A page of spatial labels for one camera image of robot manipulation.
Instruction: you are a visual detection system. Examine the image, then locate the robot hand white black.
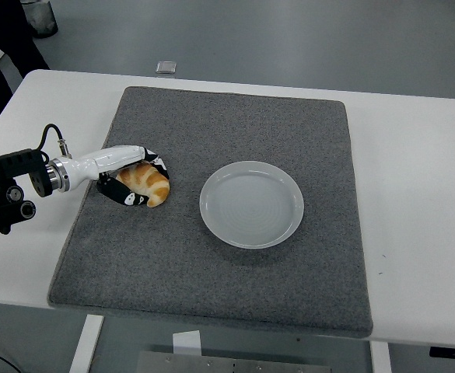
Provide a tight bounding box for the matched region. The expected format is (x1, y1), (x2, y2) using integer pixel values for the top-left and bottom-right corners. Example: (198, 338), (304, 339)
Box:
(69, 144), (170, 209)

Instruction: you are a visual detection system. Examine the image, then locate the croissant bread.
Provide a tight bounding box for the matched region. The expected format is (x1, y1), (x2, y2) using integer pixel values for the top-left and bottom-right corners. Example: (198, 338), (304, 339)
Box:
(116, 162), (171, 209)

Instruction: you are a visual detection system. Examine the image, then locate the light grey round plate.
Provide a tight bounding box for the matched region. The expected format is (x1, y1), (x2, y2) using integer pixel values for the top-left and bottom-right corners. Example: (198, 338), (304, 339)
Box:
(198, 161), (305, 250)

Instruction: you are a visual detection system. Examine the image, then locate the grey square mat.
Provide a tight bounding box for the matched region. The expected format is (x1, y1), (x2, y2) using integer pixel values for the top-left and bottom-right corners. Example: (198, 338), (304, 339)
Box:
(46, 85), (375, 340)

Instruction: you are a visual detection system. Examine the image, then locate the dark waste bin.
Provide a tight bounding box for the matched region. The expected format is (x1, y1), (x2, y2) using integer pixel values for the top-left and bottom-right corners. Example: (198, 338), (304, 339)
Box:
(19, 0), (59, 39)

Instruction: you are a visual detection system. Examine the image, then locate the person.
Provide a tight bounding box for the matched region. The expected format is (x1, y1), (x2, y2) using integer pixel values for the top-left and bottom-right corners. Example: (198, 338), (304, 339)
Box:
(0, 0), (51, 121)

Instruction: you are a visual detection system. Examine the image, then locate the white table leg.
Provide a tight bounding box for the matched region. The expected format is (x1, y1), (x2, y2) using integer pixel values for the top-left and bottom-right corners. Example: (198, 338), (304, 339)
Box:
(369, 340), (392, 373)
(68, 315), (104, 373)

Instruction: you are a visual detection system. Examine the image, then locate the black control box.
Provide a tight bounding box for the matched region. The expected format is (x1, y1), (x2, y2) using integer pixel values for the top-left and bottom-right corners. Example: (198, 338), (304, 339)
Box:
(429, 345), (455, 359)

